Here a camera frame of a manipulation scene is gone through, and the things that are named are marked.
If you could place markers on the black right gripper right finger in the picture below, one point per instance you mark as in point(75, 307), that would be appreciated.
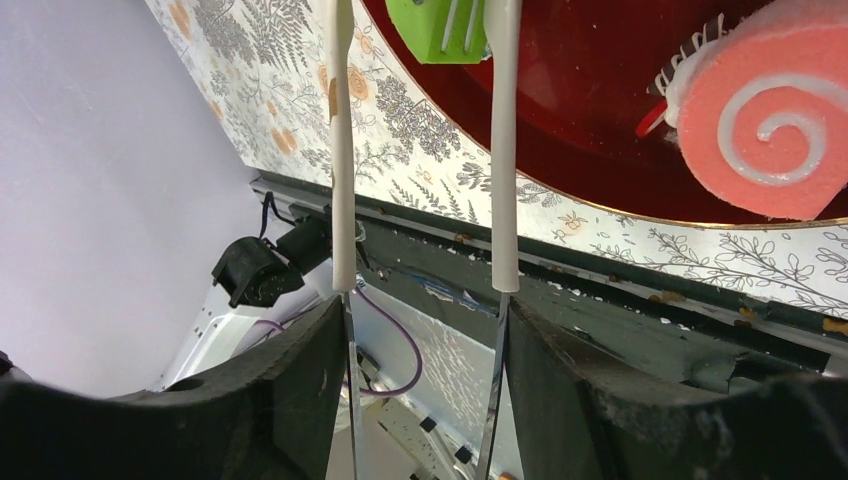
point(582, 413)

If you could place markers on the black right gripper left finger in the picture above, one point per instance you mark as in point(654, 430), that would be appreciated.
point(268, 413)

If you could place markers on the green cake slice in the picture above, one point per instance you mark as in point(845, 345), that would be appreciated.
point(441, 31)

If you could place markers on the white handled metal tongs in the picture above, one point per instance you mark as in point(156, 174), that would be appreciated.
point(501, 22)

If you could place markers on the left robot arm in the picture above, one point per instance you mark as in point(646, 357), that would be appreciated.
point(247, 281)

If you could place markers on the floral table cloth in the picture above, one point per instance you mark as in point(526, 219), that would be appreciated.
point(260, 66)

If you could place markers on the dark red round tray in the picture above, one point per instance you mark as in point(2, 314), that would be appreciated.
point(583, 72)

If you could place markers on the pink swirl roll cake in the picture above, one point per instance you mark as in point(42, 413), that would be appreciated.
point(756, 97)

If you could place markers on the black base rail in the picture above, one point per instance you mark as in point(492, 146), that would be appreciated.
point(429, 309)

